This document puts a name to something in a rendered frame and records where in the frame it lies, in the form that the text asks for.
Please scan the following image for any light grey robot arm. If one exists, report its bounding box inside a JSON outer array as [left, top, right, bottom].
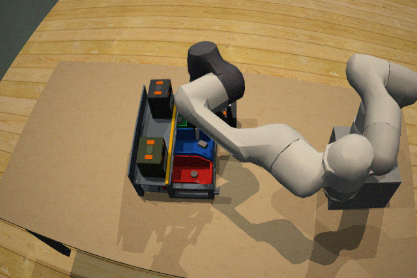
[[174, 41, 417, 203]]

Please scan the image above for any blue bin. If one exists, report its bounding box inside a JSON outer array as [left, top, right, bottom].
[[174, 128, 214, 161]]

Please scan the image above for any green open bin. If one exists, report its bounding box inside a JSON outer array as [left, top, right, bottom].
[[177, 119, 193, 128]]

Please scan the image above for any red open bin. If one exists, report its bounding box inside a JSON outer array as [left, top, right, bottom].
[[172, 156, 213, 184]]

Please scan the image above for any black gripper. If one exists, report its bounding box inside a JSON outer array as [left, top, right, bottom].
[[187, 104, 233, 141]]

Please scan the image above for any dark grey metal shelf rack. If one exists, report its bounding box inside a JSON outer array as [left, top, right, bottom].
[[127, 85, 220, 199]]

